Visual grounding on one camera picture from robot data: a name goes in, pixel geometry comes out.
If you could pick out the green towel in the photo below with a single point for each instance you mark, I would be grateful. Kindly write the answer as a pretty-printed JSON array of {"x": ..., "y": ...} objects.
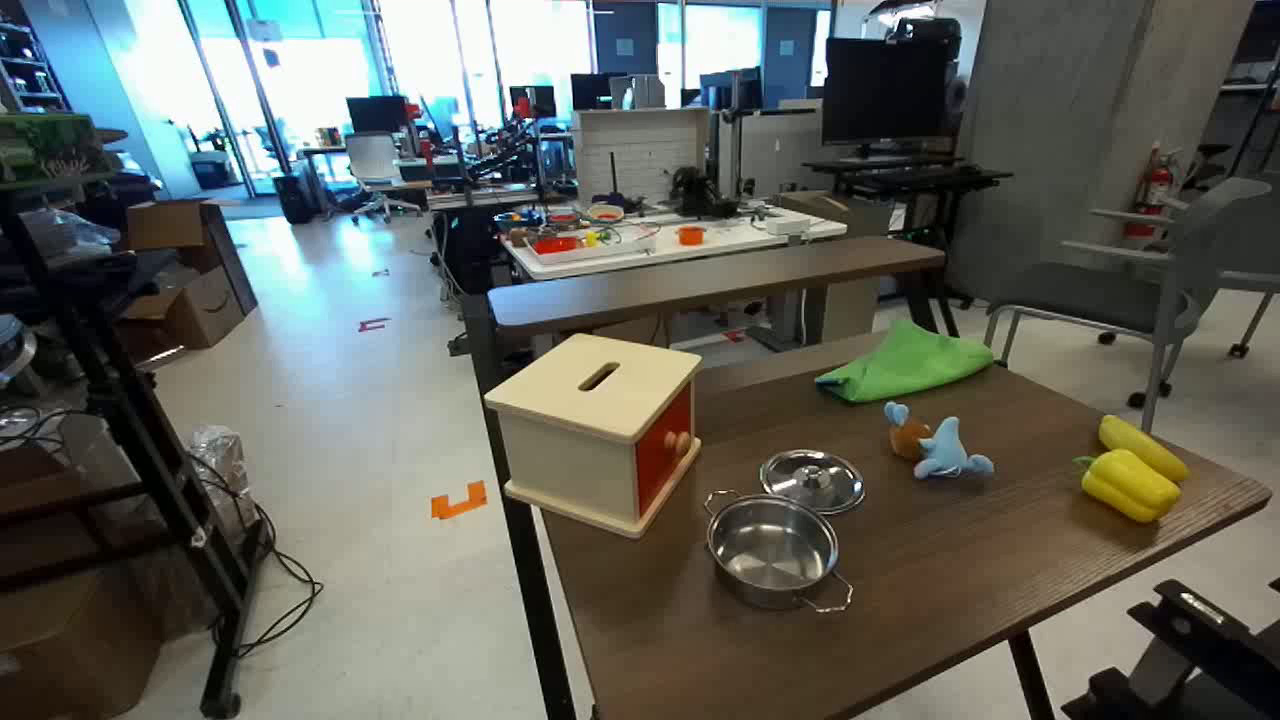
[{"x": 907, "y": 363}]

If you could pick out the wooden box with red drawer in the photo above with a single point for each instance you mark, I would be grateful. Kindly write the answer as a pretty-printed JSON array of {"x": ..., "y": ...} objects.
[{"x": 586, "y": 426}]

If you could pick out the orange bowl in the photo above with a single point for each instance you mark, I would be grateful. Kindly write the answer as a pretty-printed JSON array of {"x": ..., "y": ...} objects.
[{"x": 688, "y": 234}]

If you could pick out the red tray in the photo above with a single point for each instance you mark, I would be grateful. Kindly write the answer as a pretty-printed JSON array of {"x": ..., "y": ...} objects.
[{"x": 553, "y": 245}]

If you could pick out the white table with clutter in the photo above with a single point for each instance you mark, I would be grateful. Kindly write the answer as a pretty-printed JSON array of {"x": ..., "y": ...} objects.
[{"x": 745, "y": 237}]

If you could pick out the small metal bowl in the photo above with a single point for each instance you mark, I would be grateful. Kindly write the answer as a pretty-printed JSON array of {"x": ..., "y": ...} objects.
[{"x": 809, "y": 483}]

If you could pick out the white partition board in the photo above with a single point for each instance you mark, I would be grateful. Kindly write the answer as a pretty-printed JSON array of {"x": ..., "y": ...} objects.
[{"x": 642, "y": 151}]

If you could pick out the blue and orange plush toy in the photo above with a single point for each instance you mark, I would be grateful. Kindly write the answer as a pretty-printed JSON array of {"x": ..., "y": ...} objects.
[{"x": 948, "y": 454}]

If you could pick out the large black monitor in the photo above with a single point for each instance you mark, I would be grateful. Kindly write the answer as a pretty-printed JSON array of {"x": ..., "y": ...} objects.
[{"x": 885, "y": 87}]

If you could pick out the clear plastic bag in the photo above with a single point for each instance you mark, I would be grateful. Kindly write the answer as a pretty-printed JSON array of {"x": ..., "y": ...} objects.
[{"x": 224, "y": 467}]

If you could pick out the large cardboard box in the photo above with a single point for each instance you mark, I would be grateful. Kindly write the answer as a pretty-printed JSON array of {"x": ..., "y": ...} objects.
[{"x": 203, "y": 311}]

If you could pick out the small cardboard box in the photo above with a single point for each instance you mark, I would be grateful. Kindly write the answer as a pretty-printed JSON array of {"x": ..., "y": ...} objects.
[{"x": 167, "y": 226}]

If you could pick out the black metal shelf rack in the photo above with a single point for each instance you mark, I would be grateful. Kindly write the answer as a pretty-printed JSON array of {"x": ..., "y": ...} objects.
[{"x": 145, "y": 454}]

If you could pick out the yellow toy bell pepper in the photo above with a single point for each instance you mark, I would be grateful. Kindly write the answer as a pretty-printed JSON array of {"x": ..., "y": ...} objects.
[{"x": 1129, "y": 486}]

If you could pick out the yellow toy banana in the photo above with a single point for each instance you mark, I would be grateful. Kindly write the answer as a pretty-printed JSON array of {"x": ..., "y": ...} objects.
[{"x": 1142, "y": 446}]

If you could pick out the red fire extinguisher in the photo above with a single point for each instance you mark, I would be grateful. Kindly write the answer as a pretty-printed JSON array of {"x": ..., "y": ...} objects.
[{"x": 1152, "y": 192}]

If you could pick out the grey office chair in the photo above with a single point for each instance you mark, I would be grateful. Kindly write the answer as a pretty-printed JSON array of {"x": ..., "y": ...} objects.
[{"x": 1172, "y": 264}]

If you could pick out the black work table frame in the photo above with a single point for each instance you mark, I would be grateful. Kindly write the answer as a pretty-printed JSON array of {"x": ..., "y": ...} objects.
[{"x": 524, "y": 584}]

